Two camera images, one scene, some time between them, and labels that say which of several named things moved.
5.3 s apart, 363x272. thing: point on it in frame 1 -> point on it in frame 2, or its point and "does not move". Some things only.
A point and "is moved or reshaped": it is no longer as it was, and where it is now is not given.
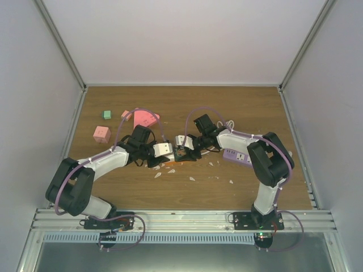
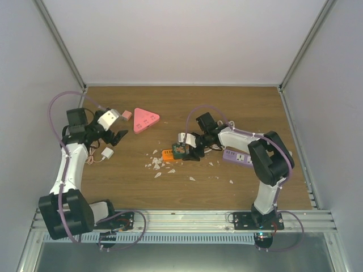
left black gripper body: x=150 y=164 -> x=106 y=139
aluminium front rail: x=185 y=221 does not move
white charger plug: x=171 y=157 is moved or reshaped
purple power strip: x=238 y=157 does not move
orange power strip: x=173 y=164 is moved or reshaped
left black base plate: x=122 y=221 does not move
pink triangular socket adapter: x=144 y=118 does not move
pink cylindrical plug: x=125 y=113 does not move
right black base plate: x=248 y=221 does not move
